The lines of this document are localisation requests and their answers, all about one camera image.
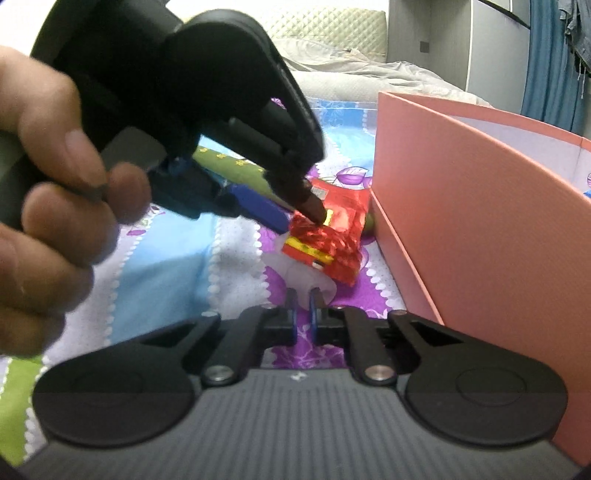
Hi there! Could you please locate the clear plastic zip bag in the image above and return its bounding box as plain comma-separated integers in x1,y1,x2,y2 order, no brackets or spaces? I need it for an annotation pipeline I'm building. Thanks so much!
262,252,338,310

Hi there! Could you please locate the red foil snack packet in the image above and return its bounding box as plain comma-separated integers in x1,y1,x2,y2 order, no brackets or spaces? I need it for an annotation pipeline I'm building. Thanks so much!
281,178,370,286

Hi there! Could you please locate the person's left hand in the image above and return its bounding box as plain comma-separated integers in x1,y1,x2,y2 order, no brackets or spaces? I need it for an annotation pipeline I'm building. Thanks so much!
1,47,151,357

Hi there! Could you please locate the green plush massage stick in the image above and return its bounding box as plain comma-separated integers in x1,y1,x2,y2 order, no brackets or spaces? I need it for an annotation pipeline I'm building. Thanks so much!
192,146,294,212

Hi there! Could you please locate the striped colourful bed sheet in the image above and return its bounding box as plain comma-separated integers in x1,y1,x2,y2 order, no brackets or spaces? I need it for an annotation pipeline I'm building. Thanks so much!
1,99,405,465

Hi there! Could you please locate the grey duvet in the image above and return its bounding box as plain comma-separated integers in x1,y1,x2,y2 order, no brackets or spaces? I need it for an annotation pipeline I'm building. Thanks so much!
274,38,490,107

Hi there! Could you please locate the cream quilted headboard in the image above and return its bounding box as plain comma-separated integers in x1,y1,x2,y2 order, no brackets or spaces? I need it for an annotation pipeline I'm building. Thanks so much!
266,7,388,63

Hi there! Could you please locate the pink cardboard box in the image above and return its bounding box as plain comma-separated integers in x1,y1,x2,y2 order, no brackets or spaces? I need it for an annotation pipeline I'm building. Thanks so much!
370,93,590,464

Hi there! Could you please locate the white wardrobe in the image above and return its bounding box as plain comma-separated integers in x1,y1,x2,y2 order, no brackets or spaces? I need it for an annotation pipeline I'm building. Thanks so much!
388,0,530,113

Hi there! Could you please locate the blue curtain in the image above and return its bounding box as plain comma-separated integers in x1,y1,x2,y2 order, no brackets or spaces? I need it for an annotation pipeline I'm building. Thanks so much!
521,0,590,135

